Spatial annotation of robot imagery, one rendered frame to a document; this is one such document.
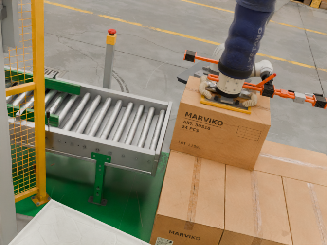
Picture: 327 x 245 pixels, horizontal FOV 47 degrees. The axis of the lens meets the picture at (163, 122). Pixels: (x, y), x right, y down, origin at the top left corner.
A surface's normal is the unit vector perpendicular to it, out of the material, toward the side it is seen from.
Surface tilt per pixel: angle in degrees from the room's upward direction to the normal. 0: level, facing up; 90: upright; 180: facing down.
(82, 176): 0
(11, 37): 90
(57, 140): 90
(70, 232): 0
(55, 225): 0
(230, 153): 90
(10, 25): 90
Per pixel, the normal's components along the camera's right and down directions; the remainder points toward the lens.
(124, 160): -0.14, 0.54
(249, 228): 0.17, -0.80
